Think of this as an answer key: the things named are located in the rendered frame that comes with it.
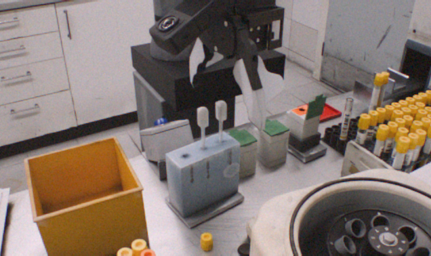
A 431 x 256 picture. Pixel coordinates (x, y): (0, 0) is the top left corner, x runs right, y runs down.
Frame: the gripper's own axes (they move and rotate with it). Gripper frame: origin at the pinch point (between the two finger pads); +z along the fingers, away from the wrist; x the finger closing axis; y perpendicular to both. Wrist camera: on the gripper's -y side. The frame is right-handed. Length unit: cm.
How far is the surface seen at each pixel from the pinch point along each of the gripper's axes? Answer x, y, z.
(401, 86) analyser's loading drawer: 0, 50, 10
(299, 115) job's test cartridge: 1.2, 17.8, 7.4
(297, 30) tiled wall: 177, 211, 74
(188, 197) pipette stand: -2.0, -7.1, 10.6
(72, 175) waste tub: 11.0, -19.2, 9.8
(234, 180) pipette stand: -2.0, 1.1, 11.5
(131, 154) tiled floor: 136, 39, 103
